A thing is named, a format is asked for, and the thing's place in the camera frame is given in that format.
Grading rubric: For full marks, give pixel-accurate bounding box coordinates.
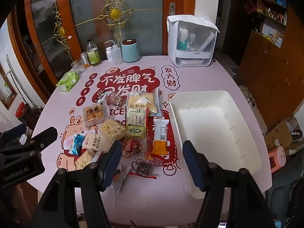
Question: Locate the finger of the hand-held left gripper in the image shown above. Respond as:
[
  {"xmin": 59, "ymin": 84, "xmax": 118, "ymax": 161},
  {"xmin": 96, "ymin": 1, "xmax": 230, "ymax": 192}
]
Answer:
[
  {"xmin": 28, "ymin": 127, "xmax": 58, "ymax": 150},
  {"xmin": 0, "ymin": 124, "xmax": 28, "ymax": 148}
]

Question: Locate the glass cup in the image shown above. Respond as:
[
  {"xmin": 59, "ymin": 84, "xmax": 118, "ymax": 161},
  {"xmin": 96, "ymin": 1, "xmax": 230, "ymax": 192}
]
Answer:
[{"xmin": 71, "ymin": 59, "xmax": 86, "ymax": 75}]

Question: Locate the white orange long packet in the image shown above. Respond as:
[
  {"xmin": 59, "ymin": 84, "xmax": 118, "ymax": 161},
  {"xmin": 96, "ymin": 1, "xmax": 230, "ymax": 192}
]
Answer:
[{"xmin": 151, "ymin": 116, "xmax": 170, "ymax": 158}]

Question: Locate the white red snack packet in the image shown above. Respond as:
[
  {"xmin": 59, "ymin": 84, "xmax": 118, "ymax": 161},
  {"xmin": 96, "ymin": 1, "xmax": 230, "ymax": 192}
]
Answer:
[{"xmin": 111, "ymin": 165, "xmax": 131, "ymax": 193}]

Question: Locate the green wipes pack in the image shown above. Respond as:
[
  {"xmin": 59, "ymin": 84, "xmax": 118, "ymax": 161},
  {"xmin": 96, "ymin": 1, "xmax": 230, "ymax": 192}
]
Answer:
[{"xmin": 56, "ymin": 71, "xmax": 80, "ymax": 93}]

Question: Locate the cardboard box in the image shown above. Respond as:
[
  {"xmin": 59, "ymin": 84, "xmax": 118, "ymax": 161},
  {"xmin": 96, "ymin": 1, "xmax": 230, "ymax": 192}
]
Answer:
[{"xmin": 263, "ymin": 117, "xmax": 300, "ymax": 151}]

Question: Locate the red wall hanging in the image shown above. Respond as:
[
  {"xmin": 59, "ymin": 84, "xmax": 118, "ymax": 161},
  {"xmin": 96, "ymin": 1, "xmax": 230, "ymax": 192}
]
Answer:
[{"xmin": 244, "ymin": 0, "xmax": 256, "ymax": 15}]

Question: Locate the glass door gold ornament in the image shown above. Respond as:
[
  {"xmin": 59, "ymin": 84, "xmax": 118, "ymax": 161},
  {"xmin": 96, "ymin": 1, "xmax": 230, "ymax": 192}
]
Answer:
[{"xmin": 24, "ymin": 0, "xmax": 168, "ymax": 82}]

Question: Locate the pale cracker clear packet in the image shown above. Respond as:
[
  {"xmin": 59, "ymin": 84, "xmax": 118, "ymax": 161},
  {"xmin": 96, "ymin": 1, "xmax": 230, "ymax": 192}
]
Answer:
[{"xmin": 74, "ymin": 148, "xmax": 101, "ymax": 170}]

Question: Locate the blue small snack packet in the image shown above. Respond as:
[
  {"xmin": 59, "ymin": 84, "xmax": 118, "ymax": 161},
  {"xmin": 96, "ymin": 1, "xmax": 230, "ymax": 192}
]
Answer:
[{"xmin": 70, "ymin": 134, "xmax": 86, "ymax": 156}]

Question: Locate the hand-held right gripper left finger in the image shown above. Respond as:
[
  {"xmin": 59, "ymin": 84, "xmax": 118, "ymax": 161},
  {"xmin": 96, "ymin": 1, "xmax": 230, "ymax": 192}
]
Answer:
[{"xmin": 31, "ymin": 141, "xmax": 123, "ymax": 228}]

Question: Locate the black round container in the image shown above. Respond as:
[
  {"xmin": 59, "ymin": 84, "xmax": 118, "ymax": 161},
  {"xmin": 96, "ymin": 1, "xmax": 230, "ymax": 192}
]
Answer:
[{"xmin": 288, "ymin": 126, "xmax": 299, "ymax": 143}]

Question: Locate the red lid jar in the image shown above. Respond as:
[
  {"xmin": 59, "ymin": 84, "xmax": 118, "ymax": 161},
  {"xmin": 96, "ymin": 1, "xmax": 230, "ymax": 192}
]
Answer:
[{"xmin": 15, "ymin": 102, "xmax": 40, "ymax": 131}]

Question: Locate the white plastic storage bin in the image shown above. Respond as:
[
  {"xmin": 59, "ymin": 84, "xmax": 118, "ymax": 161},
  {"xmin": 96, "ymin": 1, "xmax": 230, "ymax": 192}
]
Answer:
[{"xmin": 169, "ymin": 90, "xmax": 262, "ymax": 199}]

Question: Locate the metal can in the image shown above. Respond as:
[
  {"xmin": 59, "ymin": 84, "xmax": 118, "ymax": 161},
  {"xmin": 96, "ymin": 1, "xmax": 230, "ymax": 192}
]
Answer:
[{"xmin": 80, "ymin": 52, "xmax": 90, "ymax": 68}]

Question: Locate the green label glass bottle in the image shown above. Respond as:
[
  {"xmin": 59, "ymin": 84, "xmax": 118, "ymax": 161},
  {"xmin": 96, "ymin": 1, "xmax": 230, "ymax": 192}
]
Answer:
[{"xmin": 86, "ymin": 39, "xmax": 101, "ymax": 67}]

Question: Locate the pink plastic stool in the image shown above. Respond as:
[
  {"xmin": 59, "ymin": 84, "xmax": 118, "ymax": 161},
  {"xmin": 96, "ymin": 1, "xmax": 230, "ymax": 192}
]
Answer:
[{"xmin": 268, "ymin": 145, "xmax": 287, "ymax": 173}]

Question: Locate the white squeeze bottle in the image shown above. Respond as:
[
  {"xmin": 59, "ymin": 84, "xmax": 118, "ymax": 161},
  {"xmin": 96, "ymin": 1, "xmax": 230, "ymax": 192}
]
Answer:
[{"xmin": 104, "ymin": 40, "xmax": 123, "ymax": 64}]

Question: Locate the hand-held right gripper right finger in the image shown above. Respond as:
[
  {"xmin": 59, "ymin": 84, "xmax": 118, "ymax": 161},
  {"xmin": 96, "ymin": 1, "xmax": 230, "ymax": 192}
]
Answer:
[{"xmin": 182, "ymin": 140, "xmax": 270, "ymax": 228}]

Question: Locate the wooden cabinet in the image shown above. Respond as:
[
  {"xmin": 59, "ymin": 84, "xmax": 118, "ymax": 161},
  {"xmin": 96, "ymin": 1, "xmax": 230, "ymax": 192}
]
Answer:
[{"xmin": 238, "ymin": 0, "xmax": 304, "ymax": 131}]

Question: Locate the large clear bread bag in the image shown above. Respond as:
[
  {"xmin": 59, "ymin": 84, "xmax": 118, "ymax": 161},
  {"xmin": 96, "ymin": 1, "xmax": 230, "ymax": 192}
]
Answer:
[{"xmin": 127, "ymin": 88, "xmax": 160, "ymax": 117}]

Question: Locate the small orange candy packet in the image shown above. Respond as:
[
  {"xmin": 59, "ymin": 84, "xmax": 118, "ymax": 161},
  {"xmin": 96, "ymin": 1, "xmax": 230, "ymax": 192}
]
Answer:
[{"xmin": 136, "ymin": 154, "xmax": 155, "ymax": 166}]

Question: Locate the white teal baby bottle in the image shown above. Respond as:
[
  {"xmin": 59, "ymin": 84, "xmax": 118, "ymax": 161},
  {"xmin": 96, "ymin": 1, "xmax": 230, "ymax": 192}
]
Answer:
[{"xmin": 178, "ymin": 28, "xmax": 191, "ymax": 52}]

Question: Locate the white lidded storage box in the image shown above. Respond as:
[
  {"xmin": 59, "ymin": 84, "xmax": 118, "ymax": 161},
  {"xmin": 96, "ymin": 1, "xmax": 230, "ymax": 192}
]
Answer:
[{"xmin": 166, "ymin": 14, "xmax": 220, "ymax": 67}]

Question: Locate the noodle crisp clear packet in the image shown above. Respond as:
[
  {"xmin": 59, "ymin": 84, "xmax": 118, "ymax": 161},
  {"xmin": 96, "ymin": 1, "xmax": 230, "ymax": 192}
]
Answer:
[{"xmin": 100, "ymin": 120, "xmax": 127, "ymax": 141}]

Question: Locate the brown paper cracker packet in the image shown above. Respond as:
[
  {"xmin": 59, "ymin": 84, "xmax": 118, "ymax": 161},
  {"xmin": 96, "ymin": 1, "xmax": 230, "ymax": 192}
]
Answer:
[{"xmin": 81, "ymin": 133, "xmax": 115, "ymax": 151}]

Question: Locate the cream label snack packet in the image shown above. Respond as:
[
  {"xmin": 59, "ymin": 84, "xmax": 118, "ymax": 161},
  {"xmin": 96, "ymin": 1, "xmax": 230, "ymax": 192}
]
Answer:
[{"xmin": 125, "ymin": 107, "xmax": 148, "ymax": 126}]

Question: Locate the dark nut small packet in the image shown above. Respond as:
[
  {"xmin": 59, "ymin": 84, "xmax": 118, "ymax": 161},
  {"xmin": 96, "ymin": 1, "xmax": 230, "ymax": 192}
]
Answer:
[{"xmin": 111, "ymin": 93, "xmax": 125, "ymax": 107}]

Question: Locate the light blue canister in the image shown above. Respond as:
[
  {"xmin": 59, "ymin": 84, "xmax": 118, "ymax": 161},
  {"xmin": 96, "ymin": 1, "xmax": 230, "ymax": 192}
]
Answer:
[{"xmin": 122, "ymin": 39, "xmax": 141, "ymax": 63}]

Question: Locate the dark candy packet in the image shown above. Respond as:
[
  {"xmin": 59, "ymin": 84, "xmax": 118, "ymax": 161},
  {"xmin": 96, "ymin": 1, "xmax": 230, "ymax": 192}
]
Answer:
[{"xmin": 135, "ymin": 159, "xmax": 159, "ymax": 179}]

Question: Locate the green snack packet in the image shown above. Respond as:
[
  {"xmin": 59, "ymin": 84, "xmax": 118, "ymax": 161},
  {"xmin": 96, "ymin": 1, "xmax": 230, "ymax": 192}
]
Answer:
[{"xmin": 125, "ymin": 124, "xmax": 147, "ymax": 139}]

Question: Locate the person's left forearm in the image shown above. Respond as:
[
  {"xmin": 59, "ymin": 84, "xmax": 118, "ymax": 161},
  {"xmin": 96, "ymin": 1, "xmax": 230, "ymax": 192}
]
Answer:
[{"xmin": 13, "ymin": 184, "xmax": 32, "ymax": 228}]

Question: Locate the clear baby bottle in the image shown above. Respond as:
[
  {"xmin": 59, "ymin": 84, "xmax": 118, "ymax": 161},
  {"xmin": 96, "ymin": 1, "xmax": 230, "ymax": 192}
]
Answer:
[{"xmin": 188, "ymin": 33, "xmax": 198, "ymax": 52}]

